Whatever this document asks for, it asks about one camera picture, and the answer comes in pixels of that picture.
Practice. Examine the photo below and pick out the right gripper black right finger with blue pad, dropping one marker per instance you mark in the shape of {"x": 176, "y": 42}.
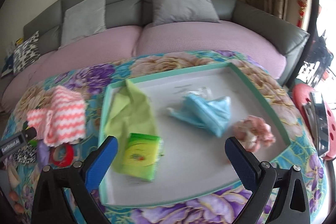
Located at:
{"x": 291, "y": 204}

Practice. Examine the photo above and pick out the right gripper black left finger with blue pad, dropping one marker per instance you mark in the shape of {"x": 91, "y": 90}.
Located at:
{"x": 82, "y": 177}

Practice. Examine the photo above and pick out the green tissue pack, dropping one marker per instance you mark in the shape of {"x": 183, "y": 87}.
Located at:
{"x": 141, "y": 156}

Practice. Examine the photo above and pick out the pink floral fabric scrunchie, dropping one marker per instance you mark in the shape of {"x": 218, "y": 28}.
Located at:
{"x": 253, "y": 132}

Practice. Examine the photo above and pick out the light green cloth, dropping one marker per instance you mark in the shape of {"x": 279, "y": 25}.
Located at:
{"x": 130, "y": 112}

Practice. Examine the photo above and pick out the light blue face mask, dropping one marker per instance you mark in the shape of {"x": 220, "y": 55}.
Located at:
{"x": 198, "y": 108}

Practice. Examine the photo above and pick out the person's left hand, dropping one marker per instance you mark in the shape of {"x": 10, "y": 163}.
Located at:
{"x": 14, "y": 181}

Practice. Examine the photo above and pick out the black white leopard scrunchie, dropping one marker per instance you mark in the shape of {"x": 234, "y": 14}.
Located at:
{"x": 26, "y": 155}

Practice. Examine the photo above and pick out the red tape roll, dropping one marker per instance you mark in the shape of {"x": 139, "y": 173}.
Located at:
{"x": 62, "y": 155}

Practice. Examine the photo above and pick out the purple cloth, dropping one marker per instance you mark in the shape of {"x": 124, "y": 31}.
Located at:
{"x": 43, "y": 154}

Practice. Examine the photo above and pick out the pink white striped towel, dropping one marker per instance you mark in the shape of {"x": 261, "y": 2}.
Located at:
{"x": 63, "y": 121}

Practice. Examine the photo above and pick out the floral table cloth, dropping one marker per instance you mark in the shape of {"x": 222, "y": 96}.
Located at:
{"x": 220, "y": 206}

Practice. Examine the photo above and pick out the navy blue cushion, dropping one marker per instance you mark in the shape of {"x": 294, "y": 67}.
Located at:
{"x": 8, "y": 67}

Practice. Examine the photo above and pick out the leopard print cushion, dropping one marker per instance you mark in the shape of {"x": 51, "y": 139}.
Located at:
{"x": 26, "y": 54}

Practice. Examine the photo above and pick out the teal rimmed white tray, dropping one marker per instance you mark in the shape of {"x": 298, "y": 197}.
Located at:
{"x": 194, "y": 162}

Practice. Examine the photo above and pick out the red plastic stool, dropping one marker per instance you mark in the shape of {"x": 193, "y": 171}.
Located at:
{"x": 318, "y": 117}

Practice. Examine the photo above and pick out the grey cushion left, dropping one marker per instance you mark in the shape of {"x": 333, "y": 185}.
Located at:
{"x": 85, "y": 19}

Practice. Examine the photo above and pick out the pink sofa seat cover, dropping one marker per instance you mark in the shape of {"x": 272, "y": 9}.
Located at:
{"x": 131, "y": 41}

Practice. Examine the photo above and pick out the grey sofa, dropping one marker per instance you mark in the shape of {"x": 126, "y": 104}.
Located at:
{"x": 288, "y": 39}

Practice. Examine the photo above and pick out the grey pink cushion right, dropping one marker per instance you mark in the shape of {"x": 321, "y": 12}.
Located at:
{"x": 173, "y": 11}

